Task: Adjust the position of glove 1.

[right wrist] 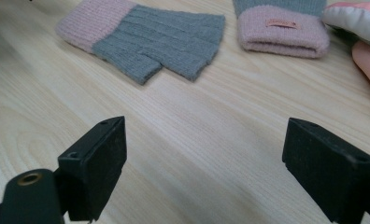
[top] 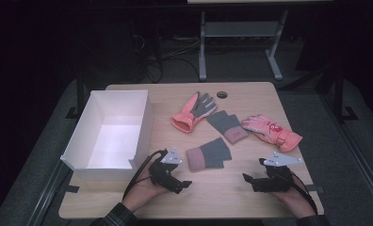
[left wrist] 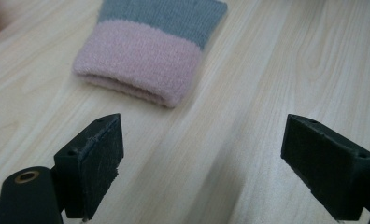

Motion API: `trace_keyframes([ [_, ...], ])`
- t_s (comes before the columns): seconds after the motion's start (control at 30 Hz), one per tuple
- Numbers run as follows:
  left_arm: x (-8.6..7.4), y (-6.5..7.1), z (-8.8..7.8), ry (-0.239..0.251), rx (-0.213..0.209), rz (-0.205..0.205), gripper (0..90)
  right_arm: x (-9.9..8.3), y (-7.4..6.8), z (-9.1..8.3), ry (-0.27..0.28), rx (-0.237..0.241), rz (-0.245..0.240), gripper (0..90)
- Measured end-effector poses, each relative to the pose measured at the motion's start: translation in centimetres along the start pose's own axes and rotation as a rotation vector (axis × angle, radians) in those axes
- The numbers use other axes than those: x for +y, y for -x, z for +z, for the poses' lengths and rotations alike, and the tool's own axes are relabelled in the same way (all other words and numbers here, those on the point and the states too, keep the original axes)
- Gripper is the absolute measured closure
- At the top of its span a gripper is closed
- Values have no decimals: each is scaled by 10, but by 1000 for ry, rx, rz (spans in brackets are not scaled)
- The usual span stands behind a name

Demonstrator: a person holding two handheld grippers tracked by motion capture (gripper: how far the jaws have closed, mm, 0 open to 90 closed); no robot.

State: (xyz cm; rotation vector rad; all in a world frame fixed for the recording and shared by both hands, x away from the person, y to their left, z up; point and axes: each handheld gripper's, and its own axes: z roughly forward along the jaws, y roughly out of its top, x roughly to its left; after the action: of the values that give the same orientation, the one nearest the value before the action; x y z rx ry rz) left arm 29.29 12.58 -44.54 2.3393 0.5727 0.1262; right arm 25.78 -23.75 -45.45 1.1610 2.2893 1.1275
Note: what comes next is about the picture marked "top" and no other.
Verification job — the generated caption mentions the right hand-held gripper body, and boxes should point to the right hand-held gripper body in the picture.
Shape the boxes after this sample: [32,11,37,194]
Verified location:
[258,151,303,193]

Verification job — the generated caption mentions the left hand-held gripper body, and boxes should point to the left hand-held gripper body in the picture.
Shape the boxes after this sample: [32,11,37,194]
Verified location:
[148,147,184,193]

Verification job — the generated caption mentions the grey fingerless mitten pink cuff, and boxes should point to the grey fingerless mitten pink cuff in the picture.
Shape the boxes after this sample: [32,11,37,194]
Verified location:
[185,137,233,172]
[205,109,250,145]

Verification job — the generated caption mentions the pink and white ski glove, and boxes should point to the pink and white ski glove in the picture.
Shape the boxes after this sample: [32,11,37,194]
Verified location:
[240,114,303,153]

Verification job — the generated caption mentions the white box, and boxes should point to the white box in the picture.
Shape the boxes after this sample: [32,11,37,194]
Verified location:
[59,89,154,182]

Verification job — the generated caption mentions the pink glove with grey palm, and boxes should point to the pink glove with grey palm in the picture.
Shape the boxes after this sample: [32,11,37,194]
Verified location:
[170,90,218,134]

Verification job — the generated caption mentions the person's right hand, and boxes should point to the person's right hand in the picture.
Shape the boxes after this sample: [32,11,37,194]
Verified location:
[270,178,317,218]

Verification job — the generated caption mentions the person's left hand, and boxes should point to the person's left hand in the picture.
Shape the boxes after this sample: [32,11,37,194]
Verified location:
[122,166,170,213]

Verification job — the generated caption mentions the black stand leg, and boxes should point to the black stand leg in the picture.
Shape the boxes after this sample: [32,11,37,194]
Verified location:
[65,59,86,120]
[331,59,360,124]

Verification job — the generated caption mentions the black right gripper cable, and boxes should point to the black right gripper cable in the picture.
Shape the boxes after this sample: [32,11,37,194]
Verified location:
[282,170,319,215]

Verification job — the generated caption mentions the metal floor rail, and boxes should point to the metal floor rail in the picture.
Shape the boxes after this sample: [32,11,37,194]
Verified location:
[25,159,73,226]
[319,92,373,210]

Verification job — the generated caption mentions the bundle of black floor cables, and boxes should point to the bundle of black floor cables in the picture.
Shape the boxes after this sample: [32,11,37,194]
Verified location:
[129,31,202,85]

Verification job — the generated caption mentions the grey metal stand frame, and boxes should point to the grey metal stand frame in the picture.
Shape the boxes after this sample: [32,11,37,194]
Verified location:
[198,8,290,83]

